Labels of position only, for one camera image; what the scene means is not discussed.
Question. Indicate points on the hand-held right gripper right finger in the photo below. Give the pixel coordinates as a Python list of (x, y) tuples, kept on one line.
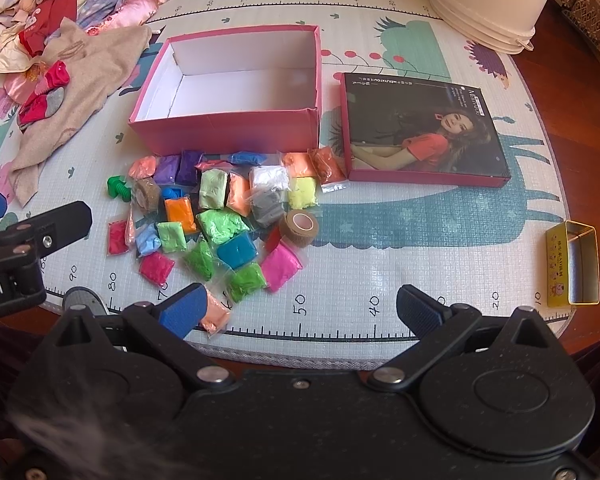
[(420, 312)]

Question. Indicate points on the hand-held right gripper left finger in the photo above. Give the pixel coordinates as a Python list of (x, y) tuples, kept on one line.
[(182, 307)]

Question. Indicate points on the printed play mat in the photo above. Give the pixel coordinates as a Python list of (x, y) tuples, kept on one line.
[(430, 260)]

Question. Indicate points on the green toy bolt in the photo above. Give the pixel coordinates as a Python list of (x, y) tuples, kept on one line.
[(117, 186)]

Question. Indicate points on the pile of colourful clay packets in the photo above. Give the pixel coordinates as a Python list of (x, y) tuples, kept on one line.
[(220, 222)]

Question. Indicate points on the brown tape roll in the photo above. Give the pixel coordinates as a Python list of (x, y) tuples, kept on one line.
[(146, 195), (300, 229)]

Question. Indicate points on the blue toy bolt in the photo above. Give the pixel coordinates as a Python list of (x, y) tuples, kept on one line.
[(172, 194)]

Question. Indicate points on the pink and grey socks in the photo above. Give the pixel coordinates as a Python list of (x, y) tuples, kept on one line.
[(47, 92)]

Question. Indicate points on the beige cloth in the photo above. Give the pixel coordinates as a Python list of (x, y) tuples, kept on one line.
[(90, 95)]

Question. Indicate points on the yellow tin box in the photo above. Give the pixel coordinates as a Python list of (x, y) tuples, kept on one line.
[(562, 265)]

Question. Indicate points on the pink box lid with photo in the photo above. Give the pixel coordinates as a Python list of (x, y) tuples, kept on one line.
[(420, 125)]

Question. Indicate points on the pink cardboard box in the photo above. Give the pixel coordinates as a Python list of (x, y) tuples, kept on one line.
[(240, 85)]

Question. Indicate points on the white plastic bucket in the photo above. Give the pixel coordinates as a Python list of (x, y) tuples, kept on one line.
[(475, 5)]

